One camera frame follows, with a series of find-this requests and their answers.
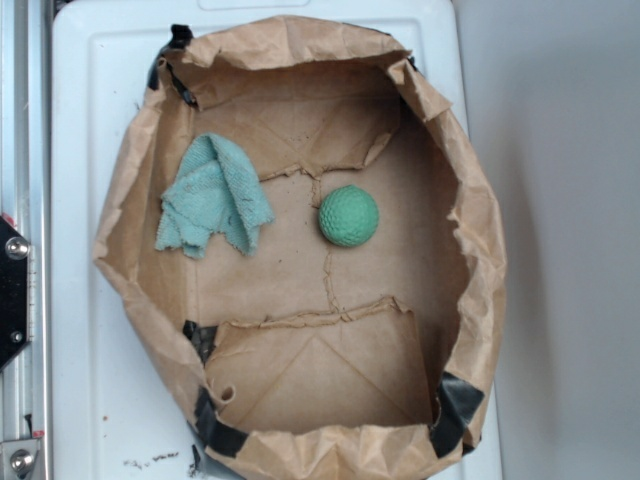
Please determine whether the light blue woven cloth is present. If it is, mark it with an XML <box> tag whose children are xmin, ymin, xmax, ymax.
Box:
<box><xmin>155</xmin><ymin>133</ymin><xmax>275</xmax><ymax>259</ymax></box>

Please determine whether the brown paper bag tray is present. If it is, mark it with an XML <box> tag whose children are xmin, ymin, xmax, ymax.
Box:
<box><xmin>94</xmin><ymin>16</ymin><xmax>507</xmax><ymax>479</ymax></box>

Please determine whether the green dimpled ball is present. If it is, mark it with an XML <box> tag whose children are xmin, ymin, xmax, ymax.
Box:
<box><xmin>318</xmin><ymin>185</ymin><xmax>379</xmax><ymax>248</ymax></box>

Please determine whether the white plastic bin lid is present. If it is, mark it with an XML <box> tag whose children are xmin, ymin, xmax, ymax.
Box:
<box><xmin>51</xmin><ymin>0</ymin><xmax>503</xmax><ymax>480</ymax></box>

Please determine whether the black metal bracket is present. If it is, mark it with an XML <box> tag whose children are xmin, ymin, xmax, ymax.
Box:
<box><xmin>0</xmin><ymin>216</ymin><xmax>30</xmax><ymax>371</ymax></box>

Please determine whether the aluminium frame rail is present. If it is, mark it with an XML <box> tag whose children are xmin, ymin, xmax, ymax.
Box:
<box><xmin>1</xmin><ymin>1</ymin><xmax>54</xmax><ymax>479</ymax></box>

